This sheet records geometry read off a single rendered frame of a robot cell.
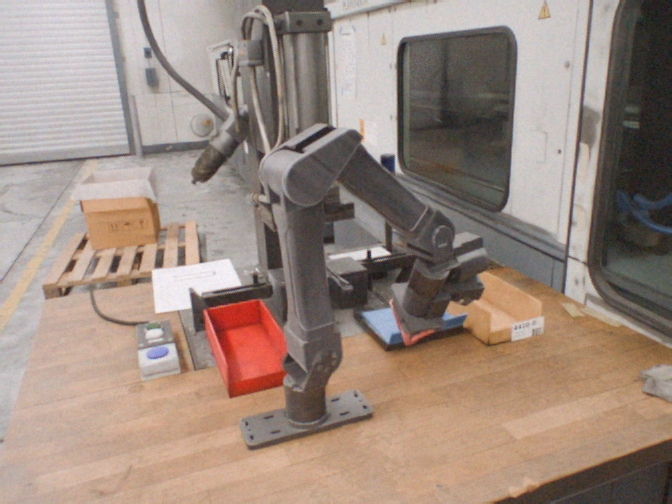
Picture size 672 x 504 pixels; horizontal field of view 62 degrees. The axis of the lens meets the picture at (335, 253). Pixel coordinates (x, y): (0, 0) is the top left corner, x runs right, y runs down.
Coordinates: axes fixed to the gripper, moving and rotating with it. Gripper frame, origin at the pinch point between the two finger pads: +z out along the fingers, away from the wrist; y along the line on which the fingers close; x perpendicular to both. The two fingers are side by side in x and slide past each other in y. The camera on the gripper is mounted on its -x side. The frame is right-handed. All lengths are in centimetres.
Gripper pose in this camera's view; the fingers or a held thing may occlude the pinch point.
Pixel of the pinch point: (406, 334)
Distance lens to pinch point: 105.4
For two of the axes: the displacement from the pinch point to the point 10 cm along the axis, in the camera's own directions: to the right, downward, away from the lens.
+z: -1.2, 6.7, 7.3
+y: -2.8, -7.3, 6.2
